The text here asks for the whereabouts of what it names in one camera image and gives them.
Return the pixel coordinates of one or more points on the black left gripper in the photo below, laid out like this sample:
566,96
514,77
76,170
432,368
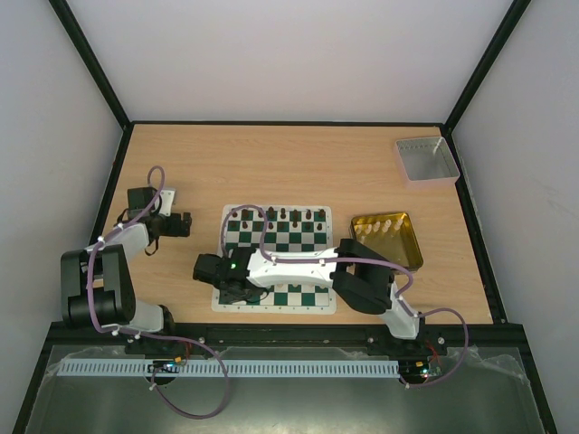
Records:
175,229

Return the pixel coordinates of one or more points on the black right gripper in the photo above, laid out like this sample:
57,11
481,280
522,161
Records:
236,292

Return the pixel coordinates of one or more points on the green white chess board mat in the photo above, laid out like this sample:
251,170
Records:
306,228

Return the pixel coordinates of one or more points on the gold tin tray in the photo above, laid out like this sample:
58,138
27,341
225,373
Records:
391,235

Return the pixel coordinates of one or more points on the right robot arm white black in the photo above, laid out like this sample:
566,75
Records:
361,277

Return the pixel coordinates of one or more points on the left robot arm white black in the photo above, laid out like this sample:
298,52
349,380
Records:
99,281

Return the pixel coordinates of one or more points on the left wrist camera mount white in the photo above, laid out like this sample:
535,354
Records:
165,201

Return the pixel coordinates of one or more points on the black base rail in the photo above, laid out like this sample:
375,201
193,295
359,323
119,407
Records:
372,340

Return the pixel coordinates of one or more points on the white slotted cable duct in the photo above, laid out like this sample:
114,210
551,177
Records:
234,369

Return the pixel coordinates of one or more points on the black enclosure frame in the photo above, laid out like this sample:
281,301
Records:
400,64

